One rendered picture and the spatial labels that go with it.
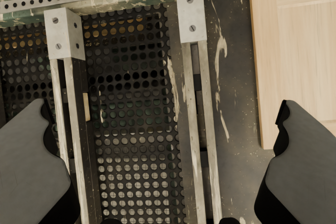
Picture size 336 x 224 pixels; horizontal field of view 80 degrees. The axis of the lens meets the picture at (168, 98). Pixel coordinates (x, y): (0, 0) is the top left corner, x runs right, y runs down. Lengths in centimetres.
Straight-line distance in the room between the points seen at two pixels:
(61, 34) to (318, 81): 64
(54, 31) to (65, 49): 5
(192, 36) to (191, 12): 6
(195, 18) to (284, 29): 23
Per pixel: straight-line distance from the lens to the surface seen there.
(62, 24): 60
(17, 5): 72
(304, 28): 61
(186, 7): 51
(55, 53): 60
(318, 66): 61
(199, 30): 50
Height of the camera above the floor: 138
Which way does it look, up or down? 32 degrees down
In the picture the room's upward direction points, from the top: 179 degrees clockwise
